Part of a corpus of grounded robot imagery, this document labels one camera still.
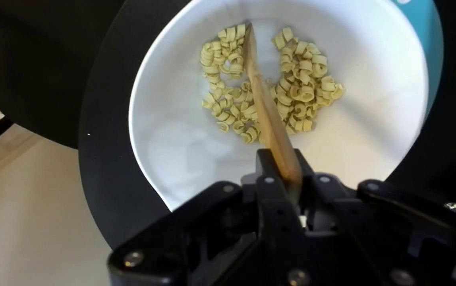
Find yellow pasta pieces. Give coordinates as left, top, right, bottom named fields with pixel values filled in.
left=199, top=22, right=347, bottom=146

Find white bowl teal rim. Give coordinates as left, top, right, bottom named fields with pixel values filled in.
left=128, top=0, right=445, bottom=213

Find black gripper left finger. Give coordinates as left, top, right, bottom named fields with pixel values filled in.
left=107, top=147, right=304, bottom=286

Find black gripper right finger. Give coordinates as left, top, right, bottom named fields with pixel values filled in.
left=293, top=147, right=456, bottom=286

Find wooden cooking stick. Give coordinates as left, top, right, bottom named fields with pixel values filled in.
left=242, top=20, right=305, bottom=195

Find black metal chair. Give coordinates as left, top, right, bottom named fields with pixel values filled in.
left=0, top=0, right=126, bottom=155

